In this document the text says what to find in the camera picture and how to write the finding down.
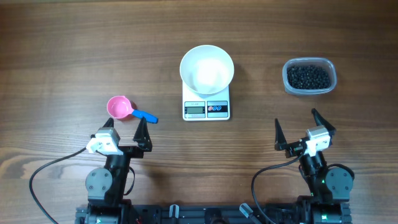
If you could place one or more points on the pink scoop blue handle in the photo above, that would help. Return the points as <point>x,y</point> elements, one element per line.
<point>120,107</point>

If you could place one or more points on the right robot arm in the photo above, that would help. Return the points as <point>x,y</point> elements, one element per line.
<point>329,184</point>

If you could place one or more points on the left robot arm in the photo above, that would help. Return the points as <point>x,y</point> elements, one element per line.
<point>106,185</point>

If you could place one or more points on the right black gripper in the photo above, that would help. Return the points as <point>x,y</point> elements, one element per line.
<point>293,149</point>

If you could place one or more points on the clear plastic container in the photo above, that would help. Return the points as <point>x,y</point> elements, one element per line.
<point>316,61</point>

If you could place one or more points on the black beans pile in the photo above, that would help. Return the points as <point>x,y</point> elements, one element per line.
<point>308,77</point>

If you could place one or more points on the white digital kitchen scale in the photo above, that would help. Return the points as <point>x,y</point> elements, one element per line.
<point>198,107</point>

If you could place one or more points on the white bowl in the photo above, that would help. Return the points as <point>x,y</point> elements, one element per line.
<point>206,69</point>

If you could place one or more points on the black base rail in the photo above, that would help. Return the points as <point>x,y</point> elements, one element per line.
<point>214,214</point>

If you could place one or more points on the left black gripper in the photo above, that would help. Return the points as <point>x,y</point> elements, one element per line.
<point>143,143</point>

